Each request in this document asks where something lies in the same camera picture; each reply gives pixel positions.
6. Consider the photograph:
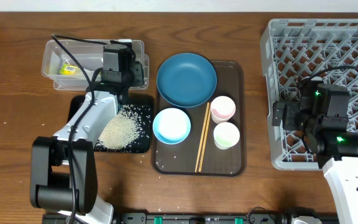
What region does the dark blue plate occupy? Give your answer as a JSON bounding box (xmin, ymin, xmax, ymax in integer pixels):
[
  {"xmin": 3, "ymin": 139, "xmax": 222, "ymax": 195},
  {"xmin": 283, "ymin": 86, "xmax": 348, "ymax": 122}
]
[{"xmin": 157, "ymin": 53, "xmax": 218, "ymax": 108}]

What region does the clear plastic bin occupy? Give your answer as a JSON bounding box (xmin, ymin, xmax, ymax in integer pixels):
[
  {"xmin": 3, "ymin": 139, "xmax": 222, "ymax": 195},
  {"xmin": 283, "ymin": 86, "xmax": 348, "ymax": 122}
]
[{"xmin": 42, "ymin": 39, "xmax": 149, "ymax": 91}]

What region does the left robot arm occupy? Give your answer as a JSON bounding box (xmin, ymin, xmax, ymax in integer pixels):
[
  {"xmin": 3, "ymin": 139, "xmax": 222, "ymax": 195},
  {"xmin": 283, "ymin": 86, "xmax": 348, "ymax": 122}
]
[{"xmin": 30, "ymin": 62, "xmax": 144, "ymax": 223}]

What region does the wooden chopstick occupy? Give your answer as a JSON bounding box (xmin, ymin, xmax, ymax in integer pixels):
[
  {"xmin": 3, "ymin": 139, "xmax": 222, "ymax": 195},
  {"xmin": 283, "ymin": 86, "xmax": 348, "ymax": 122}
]
[
  {"xmin": 195, "ymin": 102, "xmax": 210, "ymax": 173},
  {"xmin": 197, "ymin": 104, "xmax": 211, "ymax": 172}
]

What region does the black tray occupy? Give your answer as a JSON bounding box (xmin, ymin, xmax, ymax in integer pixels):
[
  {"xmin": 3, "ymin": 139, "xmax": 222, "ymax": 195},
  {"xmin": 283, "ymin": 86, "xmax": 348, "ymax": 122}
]
[{"xmin": 67, "ymin": 95, "xmax": 154, "ymax": 154}]

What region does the grey dishwasher rack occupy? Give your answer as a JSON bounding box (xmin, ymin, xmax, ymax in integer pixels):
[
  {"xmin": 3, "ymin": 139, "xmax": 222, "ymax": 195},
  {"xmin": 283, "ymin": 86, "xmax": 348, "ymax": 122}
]
[{"xmin": 260, "ymin": 19, "xmax": 358, "ymax": 170}]

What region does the yellow green snack wrapper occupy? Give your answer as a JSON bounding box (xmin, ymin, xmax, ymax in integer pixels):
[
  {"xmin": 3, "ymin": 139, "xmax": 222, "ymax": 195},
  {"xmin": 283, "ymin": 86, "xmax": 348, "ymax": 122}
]
[{"xmin": 58, "ymin": 63, "xmax": 82, "ymax": 75}]

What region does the brown serving tray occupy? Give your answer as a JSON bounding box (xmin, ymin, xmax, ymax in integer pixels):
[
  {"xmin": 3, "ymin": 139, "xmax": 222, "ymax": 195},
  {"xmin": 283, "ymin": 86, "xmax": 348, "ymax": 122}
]
[{"xmin": 151, "ymin": 60, "xmax": 246, "ymax": 177}]

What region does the left wooden chopstick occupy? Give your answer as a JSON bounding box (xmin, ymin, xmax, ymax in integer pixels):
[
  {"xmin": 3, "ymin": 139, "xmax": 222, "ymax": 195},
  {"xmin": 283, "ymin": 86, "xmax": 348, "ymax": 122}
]
[{"xmin": 195, "ymin": 102, "xmax": 210, "ymax": 173}]

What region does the white rice pile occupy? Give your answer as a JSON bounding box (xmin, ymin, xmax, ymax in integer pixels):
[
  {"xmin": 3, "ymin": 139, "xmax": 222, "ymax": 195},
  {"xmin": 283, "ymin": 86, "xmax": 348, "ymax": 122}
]
[{"xmin": 96, "ymin": 104, "xmax": 152, "ymax": 151}]

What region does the light blue bowl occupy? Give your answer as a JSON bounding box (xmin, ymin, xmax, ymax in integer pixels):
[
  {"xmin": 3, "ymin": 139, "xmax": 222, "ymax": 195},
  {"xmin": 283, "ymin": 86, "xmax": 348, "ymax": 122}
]
[{"xmin": 152, "ymin": 108, "xmax": 191, "ymax": 145}]

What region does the white green cup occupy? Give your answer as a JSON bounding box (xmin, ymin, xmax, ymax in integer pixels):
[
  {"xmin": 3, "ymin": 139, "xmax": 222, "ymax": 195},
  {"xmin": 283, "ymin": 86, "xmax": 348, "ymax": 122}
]
[{"xmin": 213, "ymin": 122, "xmax": 241, "ymax": 150}]

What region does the right wooden chopstick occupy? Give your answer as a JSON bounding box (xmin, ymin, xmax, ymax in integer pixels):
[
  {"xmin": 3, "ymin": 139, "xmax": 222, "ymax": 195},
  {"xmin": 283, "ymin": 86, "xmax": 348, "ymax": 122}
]
[{"xmin": 197, "ymin": 104, "xmax": 211, "ymax": 172}]

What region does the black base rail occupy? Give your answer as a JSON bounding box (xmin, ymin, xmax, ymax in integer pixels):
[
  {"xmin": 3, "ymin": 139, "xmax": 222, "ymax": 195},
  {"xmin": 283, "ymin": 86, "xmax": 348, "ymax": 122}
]
[{"xmin": 42, "ymin": 213, "xmax": 339, "ymax": 224}]

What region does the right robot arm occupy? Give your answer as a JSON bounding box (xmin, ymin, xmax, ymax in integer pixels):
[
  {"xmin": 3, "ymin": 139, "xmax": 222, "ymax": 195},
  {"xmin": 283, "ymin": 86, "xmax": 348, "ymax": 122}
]
[{"xmin": 272, "ymin": 80, "xmax": 358, "ymax": 223}]

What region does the pink cup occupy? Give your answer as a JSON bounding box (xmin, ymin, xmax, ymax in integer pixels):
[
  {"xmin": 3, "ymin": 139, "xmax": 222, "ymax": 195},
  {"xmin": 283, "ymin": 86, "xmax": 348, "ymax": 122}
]
[{"xmin": 211, "ymin": 96, "xmax": 236, "ymax": 124}]

